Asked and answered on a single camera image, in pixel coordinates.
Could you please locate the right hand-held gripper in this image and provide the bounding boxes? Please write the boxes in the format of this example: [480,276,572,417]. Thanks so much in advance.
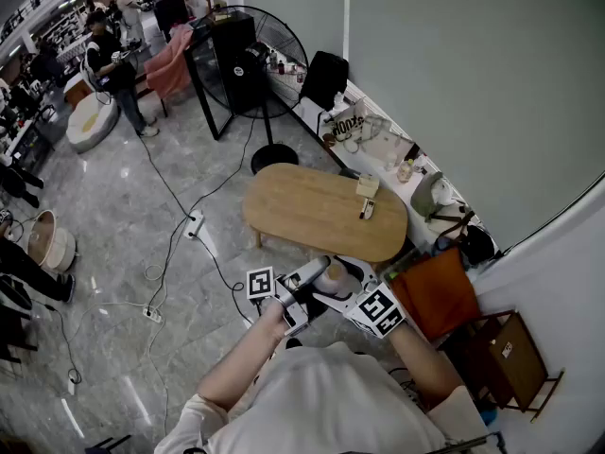
[311,254,407,340]

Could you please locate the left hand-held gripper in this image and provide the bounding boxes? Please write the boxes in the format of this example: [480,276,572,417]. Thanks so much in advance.
[246,255,332,338]

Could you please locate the beige tape roll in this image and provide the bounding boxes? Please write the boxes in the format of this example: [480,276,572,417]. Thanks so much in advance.
[320,261,356,298]

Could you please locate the person's right forearm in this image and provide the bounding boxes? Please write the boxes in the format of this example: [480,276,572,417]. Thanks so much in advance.
[387,322,468,413]

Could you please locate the person's left forearm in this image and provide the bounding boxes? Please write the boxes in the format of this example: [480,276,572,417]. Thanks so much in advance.
[196,300,289,413]

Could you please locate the oval wooden table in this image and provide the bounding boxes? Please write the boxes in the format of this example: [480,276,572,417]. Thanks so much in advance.
[241,162,409,265]

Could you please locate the orange cushion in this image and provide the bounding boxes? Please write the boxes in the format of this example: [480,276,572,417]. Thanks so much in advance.
[389,247,484,342]

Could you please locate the cream desktop organizer box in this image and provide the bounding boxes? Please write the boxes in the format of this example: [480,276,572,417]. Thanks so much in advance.
[354,172,381,200]

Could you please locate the white long bench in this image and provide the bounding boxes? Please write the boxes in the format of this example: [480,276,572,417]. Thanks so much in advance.
[292,80,500,267]

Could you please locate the olive green cloth bag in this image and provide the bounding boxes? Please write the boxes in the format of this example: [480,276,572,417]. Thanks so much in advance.
[409,171,446,222]

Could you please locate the person's white shirt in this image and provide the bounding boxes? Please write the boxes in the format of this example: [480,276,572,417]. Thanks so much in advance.
[153,340,503,454]

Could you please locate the black standing fan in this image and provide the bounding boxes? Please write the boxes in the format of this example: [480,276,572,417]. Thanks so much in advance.
[191,5,311,176]

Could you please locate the black backpack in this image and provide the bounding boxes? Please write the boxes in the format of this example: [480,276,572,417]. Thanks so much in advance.
[459,224,496,267]

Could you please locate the white printed tote bag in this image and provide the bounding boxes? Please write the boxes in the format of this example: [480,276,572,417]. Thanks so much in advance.
[330,96,375,144]

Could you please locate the brown wooden side table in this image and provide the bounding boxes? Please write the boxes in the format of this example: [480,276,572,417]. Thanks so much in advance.
[438,309,566,426]

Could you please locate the black bag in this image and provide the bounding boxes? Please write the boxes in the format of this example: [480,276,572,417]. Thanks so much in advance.
[300,50,351,113]

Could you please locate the black glass cabinet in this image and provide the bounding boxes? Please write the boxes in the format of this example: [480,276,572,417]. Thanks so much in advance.
[183,10,259,142]

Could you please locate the pink cloth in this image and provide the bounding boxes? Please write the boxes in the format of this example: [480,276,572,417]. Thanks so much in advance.
[143,24,196,102]

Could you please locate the grey roller blind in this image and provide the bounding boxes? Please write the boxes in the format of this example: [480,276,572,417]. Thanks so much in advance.
[240,0,350,84]
[348,0,605,255]

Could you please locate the round beige tub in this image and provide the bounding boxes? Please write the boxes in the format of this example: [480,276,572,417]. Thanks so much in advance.
[26,209,78,274]

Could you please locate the white beanbag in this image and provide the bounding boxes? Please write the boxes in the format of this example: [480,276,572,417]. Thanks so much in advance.
[65,93,121,155]

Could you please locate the black cable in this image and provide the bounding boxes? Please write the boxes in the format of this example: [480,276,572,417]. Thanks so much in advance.
[195,233,254,326]
[188,115,259,218]
[136,131,197,219]

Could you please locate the canvas backpack brown straps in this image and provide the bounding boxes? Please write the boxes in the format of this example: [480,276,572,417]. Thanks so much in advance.
[427,203,476,241]

